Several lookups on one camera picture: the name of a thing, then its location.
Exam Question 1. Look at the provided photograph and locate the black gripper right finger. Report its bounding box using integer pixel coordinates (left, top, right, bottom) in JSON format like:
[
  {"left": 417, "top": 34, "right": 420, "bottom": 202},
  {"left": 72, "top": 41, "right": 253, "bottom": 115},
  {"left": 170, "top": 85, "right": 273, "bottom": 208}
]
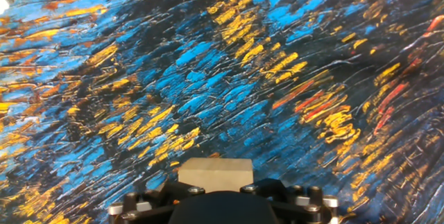
[{"left": 239, "top": 178, "right": 340, "bottom": 224}]

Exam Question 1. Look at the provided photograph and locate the small plain wooden cube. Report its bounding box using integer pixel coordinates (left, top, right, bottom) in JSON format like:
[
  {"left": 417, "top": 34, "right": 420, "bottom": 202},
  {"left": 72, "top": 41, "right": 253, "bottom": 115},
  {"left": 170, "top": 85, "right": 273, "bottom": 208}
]
[{"left": 178, "top": 157, "right": 254, "bottom": 193}]

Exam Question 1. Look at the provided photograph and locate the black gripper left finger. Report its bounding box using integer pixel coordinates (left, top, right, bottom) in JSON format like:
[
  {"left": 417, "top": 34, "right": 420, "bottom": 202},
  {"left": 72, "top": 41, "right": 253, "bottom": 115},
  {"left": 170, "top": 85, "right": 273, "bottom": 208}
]
[{"left": 107, "top": 181, "right": 205, "bottom": 224}]

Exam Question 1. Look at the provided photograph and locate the blue yellow painting-print tablecloth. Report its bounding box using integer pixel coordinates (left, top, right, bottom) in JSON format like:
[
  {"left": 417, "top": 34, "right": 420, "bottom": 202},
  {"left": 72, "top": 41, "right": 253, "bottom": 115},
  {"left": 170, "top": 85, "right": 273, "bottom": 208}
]
[{"left": 0, "top": 0, "right": 444, "bottom": 224}]

